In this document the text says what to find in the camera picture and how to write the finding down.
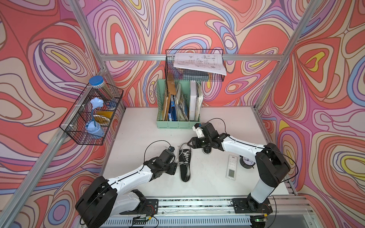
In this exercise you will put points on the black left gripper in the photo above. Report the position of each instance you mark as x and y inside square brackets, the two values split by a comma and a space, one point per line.
[173, 167]

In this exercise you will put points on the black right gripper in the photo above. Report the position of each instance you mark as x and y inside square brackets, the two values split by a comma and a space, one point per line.
[195, 142]

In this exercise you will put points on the black sneaker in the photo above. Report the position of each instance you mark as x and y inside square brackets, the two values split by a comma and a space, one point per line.
[207, 150]
[184, 157]

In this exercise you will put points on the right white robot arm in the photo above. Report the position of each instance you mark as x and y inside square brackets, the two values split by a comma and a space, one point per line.
[271, 163]

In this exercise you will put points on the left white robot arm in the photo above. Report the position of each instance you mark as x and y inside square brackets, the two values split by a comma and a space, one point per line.
[117, 196]

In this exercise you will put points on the green perforated file organizer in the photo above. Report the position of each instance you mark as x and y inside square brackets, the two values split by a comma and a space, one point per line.
[160, 92]

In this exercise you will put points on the white remote control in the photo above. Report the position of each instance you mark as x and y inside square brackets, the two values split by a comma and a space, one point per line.
[231, 167]

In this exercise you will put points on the white book in organizer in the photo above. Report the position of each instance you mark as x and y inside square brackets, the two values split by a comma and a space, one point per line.
[193, 100]

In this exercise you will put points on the black tape roll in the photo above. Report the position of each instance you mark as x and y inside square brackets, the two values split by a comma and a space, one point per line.
[246, 163]

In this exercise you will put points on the white printed paper sheet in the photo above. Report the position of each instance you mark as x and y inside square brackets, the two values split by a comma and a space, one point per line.
[210, 63]

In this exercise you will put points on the yellow tin in basket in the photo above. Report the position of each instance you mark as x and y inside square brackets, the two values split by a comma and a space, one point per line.
[103, 117]

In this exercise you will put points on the blue lidded jar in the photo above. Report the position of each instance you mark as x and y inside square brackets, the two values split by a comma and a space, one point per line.
[102, 89]

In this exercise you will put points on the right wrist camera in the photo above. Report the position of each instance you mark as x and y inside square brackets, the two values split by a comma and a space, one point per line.
[198, 130]

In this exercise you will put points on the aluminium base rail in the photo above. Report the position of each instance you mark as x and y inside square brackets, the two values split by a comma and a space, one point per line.
[276, 212]

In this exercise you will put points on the black wire basket back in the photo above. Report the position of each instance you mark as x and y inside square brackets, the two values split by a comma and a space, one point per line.
[178, 74]

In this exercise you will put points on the black wire basket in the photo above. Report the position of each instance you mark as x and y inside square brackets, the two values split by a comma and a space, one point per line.
[178, 74]
[74, 124]

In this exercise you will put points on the black wire basket left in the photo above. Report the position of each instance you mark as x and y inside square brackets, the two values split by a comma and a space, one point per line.
[74, 124]

